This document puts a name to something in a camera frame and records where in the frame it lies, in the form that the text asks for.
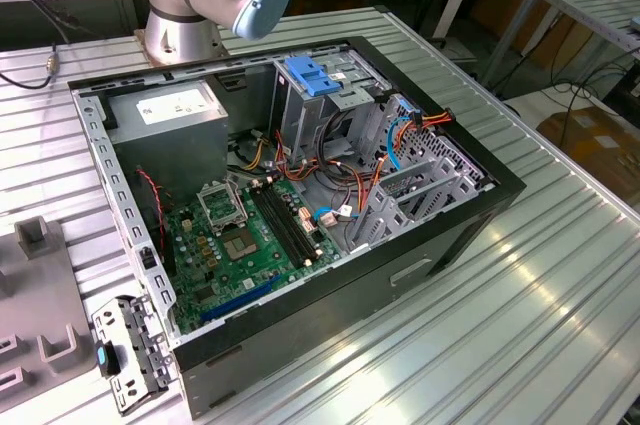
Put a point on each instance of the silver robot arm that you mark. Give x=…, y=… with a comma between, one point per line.
x=170, y=30

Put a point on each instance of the grey metal disk bay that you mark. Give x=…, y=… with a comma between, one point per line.
x=380, y=205

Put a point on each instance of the black RAM slot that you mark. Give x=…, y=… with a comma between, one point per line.
x=290, y=225
x=284, y=225
x=277, y=225
x=297, y=225

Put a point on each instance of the grey metal drive cage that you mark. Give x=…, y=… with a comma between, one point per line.
x=300, y=120

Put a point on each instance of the green motherboard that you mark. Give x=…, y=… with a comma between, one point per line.
x=272, y=270

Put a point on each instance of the CPU socket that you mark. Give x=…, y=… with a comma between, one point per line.
x=240, y=245

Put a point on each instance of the blue expansion slot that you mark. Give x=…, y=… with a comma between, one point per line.
x=240, y=298

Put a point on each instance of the black open PC case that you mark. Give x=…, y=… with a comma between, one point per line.
x=325, y=325

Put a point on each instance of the grey power supply unit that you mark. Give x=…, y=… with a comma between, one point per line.
x=165, y=155

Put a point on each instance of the grey metal card latch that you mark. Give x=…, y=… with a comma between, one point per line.
x=120, y=310

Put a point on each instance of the brown cardboard box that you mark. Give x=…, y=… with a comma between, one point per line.
x=590, y=145

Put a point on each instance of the black tab with blue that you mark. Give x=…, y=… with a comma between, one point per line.
x=102, y=357

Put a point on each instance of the grey parts rack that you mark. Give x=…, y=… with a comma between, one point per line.
x=45, y=295

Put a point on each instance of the metal slat side table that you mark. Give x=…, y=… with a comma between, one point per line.
x=575, y=0

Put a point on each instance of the blue plastic drive bracket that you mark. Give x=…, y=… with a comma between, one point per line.
x=310, y=77

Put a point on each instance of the square brown base plate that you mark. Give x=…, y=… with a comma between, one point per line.
x=141, y=42

